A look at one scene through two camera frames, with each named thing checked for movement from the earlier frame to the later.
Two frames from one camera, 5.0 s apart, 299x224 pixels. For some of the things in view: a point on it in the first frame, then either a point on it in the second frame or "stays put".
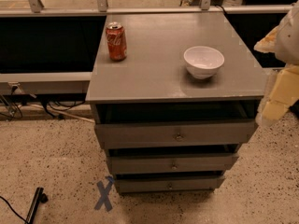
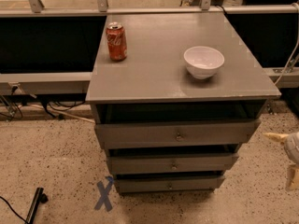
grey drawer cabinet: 174,96 stays put
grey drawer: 171,163 stays put
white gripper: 289,39 → 292,148
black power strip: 39,197 stays put
